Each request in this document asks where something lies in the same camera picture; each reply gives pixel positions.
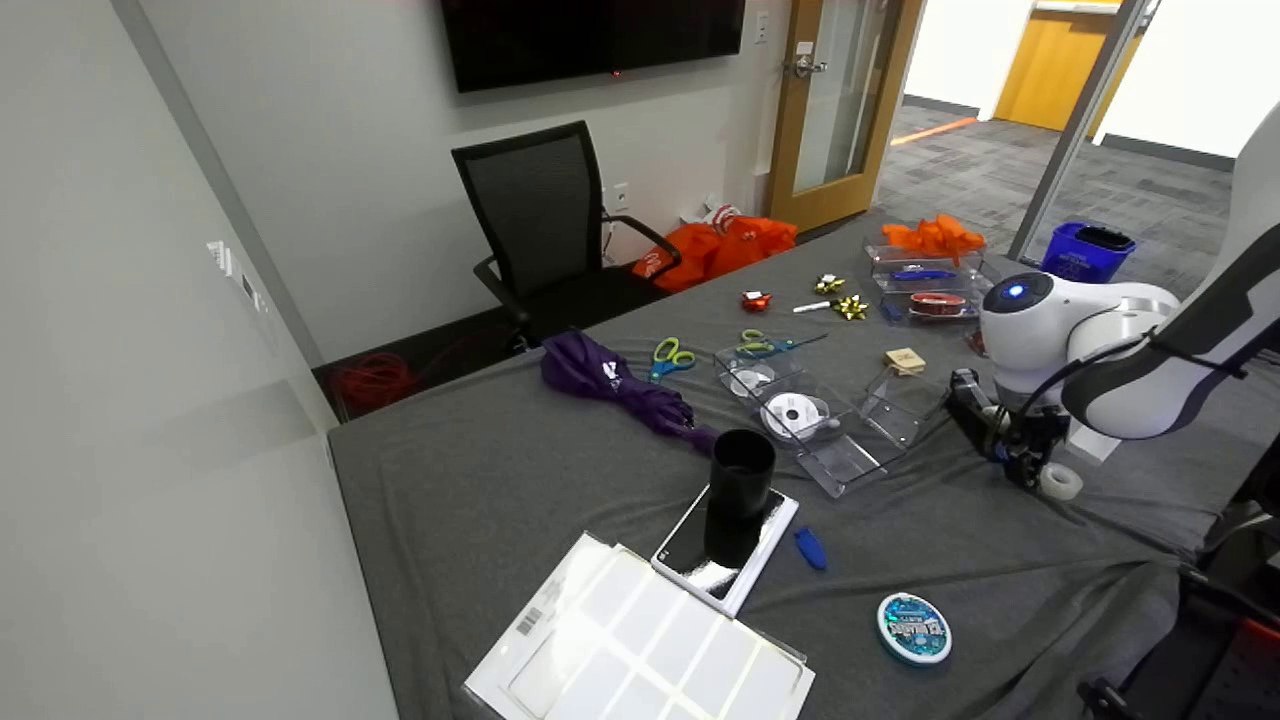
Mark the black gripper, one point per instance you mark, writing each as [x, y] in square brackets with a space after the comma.
[985, 415]

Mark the clear tape roll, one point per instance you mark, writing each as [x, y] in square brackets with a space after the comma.
[1060, 482]

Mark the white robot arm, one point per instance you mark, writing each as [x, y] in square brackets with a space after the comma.
[1055, 327]

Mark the small clear plastic container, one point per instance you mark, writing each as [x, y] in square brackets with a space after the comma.
[896, 407]

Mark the large clear plastic clamshell container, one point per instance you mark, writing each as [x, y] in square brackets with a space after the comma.
[846, 463]

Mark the clear box with red ribbon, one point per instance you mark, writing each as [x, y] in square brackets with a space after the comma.
[938, 305]

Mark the round blue tin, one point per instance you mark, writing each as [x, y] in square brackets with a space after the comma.
[912, 626]

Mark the blue waste bin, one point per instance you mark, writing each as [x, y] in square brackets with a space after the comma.
[1084, 248]

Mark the clear box with blue ribbon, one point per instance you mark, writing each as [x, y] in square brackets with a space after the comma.
[916, 277]

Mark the shiny yellow gift bow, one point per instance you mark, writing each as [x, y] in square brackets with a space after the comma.
[850, 305]
[830, 283]

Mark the small blue plastic clip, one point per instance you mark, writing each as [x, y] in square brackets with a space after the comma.
[808, 550]

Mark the white ribbon spool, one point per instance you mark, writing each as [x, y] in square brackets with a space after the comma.
[792, 415]

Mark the small white stick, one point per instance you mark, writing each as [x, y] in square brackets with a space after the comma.
[808, 305]

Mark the black cylinder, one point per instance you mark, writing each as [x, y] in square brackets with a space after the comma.
[737, 493]

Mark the small red item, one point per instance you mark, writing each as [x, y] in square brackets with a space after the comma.
[753, 301]

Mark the black box with white edge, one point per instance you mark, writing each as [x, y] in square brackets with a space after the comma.
[684, 542]

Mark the blue green scissors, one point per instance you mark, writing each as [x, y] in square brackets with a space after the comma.
[669, 356]

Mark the orange bag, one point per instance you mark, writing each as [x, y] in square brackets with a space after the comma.
[715, 246]

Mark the yellow wooden door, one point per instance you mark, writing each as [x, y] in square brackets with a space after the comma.
[1055, 61]

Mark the wooden door with glass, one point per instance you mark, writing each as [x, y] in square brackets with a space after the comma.
[785, 105]

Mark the purple umbrella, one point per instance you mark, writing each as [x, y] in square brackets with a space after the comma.
[601, 374]

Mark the grey tablecloth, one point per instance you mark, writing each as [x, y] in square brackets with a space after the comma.
[533, 507]

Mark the black mesh office chair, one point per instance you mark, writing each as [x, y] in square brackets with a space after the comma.
[542, 215]

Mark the black robot mount frame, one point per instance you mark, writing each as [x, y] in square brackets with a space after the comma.
[1225, 614]

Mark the metal glass wall frame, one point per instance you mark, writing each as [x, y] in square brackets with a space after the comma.
[1083, 122]

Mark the black wall television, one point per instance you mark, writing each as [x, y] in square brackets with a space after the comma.
[584, 35]

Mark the white wall switch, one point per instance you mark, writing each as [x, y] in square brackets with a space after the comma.
[230, 263]

